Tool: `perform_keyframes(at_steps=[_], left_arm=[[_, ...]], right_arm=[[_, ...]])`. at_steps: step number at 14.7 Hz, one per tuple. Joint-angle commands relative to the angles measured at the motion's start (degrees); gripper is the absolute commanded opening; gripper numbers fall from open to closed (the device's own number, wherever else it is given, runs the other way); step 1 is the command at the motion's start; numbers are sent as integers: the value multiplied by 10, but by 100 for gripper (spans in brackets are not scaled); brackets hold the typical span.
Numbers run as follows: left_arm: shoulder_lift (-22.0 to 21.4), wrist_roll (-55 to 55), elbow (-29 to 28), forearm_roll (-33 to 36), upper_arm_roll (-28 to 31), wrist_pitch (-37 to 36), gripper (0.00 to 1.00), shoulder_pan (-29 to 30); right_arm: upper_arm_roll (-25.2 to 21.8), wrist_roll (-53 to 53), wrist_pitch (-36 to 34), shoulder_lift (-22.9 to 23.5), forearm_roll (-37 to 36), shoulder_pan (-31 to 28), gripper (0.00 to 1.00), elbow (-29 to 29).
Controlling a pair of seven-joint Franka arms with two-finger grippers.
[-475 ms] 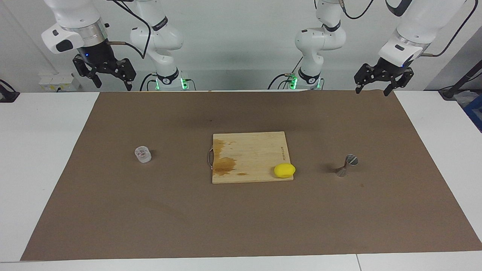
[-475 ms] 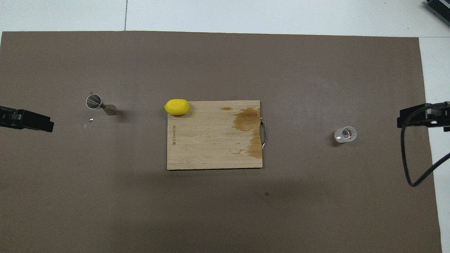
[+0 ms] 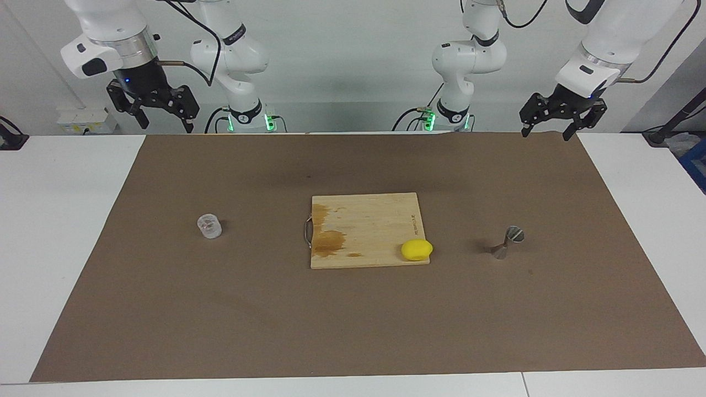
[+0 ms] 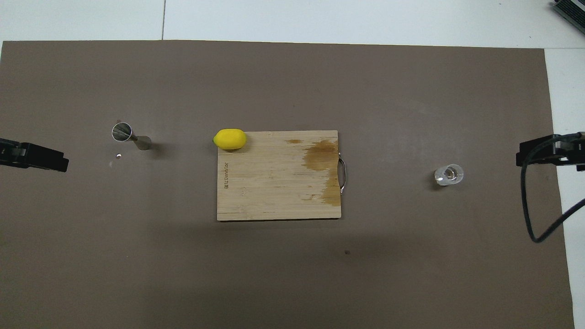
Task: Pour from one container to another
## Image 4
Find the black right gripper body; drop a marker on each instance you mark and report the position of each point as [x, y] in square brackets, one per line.
[569, 153]

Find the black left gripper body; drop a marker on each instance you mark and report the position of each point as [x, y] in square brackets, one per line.
[9, 153]

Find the steel double jigger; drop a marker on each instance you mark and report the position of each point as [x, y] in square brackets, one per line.
[122, 131]

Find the small clear glass cup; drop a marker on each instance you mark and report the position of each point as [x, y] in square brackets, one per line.
[449, 174]

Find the grey finned metal device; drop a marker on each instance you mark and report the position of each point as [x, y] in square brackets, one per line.
[573, 11]

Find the brown paper table mat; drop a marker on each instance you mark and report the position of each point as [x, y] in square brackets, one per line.
[137, 274]

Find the yellow lemon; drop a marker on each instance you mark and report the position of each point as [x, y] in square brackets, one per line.
[230, 139]

